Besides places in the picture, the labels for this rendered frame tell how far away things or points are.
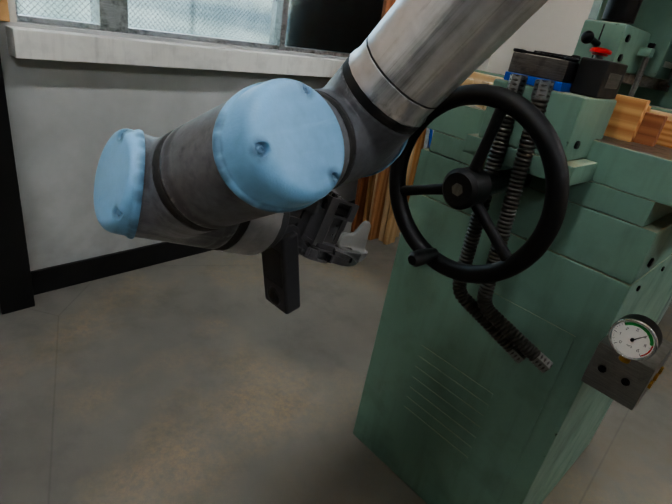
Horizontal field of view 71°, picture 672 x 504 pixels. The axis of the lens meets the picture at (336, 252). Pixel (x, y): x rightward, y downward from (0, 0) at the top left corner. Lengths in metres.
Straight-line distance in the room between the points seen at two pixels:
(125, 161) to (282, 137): 0.14
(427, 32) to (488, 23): 0.04
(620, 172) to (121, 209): 0.68
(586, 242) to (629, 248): 0.06
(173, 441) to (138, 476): 0.12
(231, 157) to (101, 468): 1.06
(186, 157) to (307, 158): 0.09
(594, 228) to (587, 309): 0.14
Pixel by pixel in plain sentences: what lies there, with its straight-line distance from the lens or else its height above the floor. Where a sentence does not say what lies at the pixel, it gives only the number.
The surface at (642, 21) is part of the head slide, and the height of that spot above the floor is 1.09.
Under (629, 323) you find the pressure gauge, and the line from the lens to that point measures 0.80.
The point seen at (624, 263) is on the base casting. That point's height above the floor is 0.74.
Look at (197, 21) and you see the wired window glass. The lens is 1.99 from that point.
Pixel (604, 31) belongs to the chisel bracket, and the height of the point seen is 1.05.
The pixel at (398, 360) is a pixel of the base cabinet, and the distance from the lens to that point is 1.14.
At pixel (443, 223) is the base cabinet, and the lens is 0.97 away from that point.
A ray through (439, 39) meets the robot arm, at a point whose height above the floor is 1.00.
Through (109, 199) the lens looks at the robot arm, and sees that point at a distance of 0.43.
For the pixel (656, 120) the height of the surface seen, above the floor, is 0.94.
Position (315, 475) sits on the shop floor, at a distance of 1.28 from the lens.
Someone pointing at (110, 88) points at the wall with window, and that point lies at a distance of 1.79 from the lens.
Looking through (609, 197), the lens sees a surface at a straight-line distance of 0.83.
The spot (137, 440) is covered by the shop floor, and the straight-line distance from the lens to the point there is 1.35.
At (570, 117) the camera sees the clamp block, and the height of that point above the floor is 0.93.
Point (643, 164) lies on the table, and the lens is 0.82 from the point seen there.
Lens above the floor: 0.99
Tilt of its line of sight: 25 degrees down
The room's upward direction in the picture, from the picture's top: 10 degrees clockwise
